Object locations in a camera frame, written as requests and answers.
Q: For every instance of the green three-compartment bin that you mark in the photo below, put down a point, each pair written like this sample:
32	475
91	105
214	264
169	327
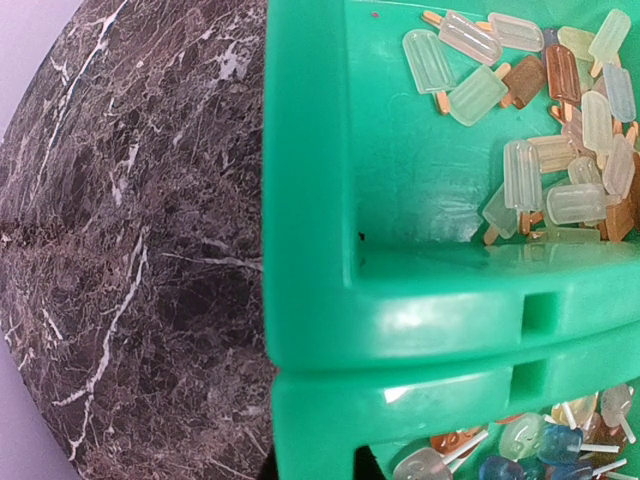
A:
381	338

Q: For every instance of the green yellow candies pile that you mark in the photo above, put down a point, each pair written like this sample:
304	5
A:
536	132

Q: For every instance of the blue mixed candies pile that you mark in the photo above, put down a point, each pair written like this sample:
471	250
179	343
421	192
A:
583	438

